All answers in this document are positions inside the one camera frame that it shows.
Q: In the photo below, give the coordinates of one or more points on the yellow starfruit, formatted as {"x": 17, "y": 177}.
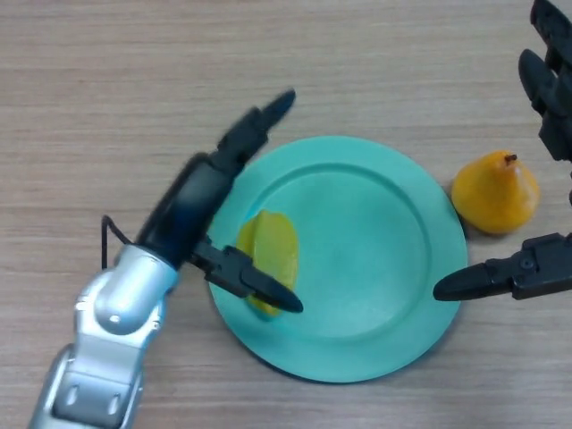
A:
{"x": 277, "y": 241}

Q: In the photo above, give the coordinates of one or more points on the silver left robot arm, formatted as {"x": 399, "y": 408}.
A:
{"x": 116, "y": 313}

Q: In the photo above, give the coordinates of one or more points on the green round plate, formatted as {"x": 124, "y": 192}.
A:
{"x": 371, "y": 277}

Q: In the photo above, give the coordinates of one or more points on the orange yellow pear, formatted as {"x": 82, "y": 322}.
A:
{"x": 493, "y": 196}

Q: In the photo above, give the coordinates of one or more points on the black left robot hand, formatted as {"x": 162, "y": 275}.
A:
{"x": 187, "y": 210}

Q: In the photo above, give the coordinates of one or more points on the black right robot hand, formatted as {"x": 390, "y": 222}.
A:
{"x": 540, "y": 268}

